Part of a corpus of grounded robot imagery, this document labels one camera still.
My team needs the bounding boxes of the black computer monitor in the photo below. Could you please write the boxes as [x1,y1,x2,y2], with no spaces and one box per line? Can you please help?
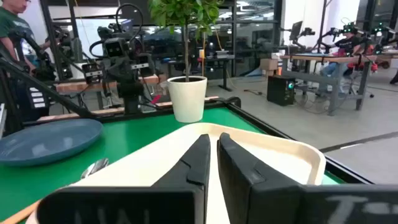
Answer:
[289,21,304,42]

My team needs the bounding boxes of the wooden workbench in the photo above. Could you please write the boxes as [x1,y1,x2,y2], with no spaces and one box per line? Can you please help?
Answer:
[55,74,159,94]

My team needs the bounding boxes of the wooden-handled metal spoon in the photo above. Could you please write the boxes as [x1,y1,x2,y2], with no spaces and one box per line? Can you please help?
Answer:
[0,157,110,224]

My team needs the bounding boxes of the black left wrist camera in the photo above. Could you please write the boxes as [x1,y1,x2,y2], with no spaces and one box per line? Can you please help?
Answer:
[103,37,131,58]

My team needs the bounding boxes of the black diagonal frame strut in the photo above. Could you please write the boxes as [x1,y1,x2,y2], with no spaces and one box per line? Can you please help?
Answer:
[0,58,96,119]

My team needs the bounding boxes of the black box with white labels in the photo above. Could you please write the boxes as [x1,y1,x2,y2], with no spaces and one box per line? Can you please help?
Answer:
[26,85,47,110]

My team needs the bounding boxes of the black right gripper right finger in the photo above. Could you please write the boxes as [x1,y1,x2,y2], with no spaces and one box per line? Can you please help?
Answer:
[216,132,302,224]

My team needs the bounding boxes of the cream plastic tray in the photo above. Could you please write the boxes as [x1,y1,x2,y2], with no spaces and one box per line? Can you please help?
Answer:
[26,122,326,224]

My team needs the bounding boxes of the black desk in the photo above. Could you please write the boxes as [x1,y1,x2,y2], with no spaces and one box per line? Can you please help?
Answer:
[161,57,236,93]

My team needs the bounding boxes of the black computer tower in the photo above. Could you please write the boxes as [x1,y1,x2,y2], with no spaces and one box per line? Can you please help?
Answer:
[266,75,296,106]

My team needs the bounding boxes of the person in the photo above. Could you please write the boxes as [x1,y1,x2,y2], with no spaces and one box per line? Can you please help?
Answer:
[320,30,373,78]
[0,0,37,74]

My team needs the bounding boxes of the brown cardboard box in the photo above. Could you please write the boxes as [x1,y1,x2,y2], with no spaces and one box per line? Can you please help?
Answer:
[260,58,279,71]

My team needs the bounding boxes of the blue round plate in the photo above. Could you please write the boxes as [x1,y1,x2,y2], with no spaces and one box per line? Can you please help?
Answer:
[0,118,103,167]

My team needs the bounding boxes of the grey desk with wooden top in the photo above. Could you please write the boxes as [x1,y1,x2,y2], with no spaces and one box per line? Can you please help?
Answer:
[279,52,398,116]

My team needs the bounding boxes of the green plant in white pot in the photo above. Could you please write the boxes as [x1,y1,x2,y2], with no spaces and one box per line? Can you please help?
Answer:
[148,0,224,124]

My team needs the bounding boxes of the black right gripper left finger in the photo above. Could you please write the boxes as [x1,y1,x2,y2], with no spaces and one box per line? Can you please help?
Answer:
[151,133,211,191]

